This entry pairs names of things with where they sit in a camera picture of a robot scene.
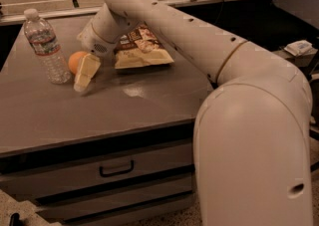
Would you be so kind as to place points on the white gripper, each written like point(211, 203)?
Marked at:
point(92, 43)

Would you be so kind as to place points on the orange fruit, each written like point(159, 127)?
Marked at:
point(74, 61)

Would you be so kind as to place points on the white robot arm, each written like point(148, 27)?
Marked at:
point(251, 145)

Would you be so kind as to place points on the clear plastic water bottle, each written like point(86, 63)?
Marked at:
point(43, 40)

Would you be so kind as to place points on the brown yellow chip bag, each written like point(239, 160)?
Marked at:
point(140, 48)

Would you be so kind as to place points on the grey drawer cabinet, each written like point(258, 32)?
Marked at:
point(53, 140)

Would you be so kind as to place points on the black object on floor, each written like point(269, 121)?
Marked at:
point(15, 220)

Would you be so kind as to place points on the small white box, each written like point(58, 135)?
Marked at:
point(298, 48)

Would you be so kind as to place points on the black drawer handle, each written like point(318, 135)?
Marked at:
point(111, 171)

